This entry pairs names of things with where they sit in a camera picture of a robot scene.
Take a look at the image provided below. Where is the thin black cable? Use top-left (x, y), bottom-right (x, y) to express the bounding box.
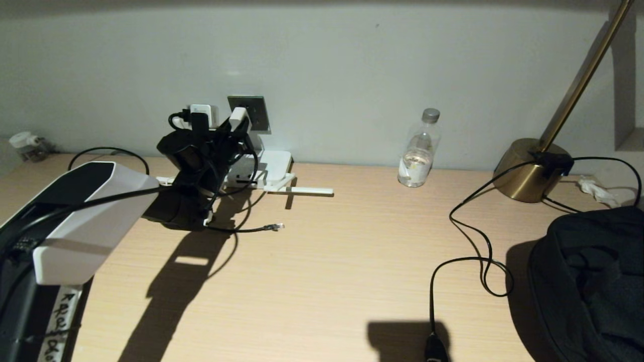
top-left (571, 157), bottom-right (642, 208)

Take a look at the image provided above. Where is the black lamp cord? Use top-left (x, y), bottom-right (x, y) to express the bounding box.
top-left (541, 196), bottom-right (569, 214)

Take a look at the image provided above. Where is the white power adapter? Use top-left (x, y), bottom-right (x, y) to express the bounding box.
top-left (230, 107), bottom-right (251, 132)

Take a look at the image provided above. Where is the clear plastic water bottle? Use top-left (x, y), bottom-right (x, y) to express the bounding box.
top-left (397, 108), bottom-right (442, 189)

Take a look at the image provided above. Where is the black lamp power cable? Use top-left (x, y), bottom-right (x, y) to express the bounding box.
top-left (425, 160), bottom-right (541, 362)

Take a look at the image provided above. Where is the small grey glass jar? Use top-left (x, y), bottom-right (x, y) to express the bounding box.
top-left (24, 139), bottom-right (55, 162)

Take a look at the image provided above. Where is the black box on lamp base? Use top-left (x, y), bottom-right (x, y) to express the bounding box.
top-left (528, 151), bottom-right (574, 179)

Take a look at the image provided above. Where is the black fabric bag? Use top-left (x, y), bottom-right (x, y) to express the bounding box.
top-left (526, 206), bottom-right (644, 362)

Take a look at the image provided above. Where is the grey wall socket plate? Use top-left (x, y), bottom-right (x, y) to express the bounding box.
top-left (227, 96), bottom-right (271, 135)

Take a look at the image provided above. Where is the black ethernet cable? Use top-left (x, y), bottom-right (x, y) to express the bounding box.
top-left (68, 147), bottom-right (285, 235)

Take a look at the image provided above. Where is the white router with antennas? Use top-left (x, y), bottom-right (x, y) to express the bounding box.
top-left (156, 149), bottom-right (334, 197)

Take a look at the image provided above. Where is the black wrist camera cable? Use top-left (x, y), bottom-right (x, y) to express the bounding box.
top-left (0, 111), bottom-right (261, 252)

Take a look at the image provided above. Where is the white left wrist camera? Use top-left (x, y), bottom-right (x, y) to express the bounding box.
top-left (187, 104), bottom-right (220, 134)

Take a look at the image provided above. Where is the brass desk lamp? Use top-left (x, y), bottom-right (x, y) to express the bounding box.
top-left (492, 0), bottom-right (633, 204)

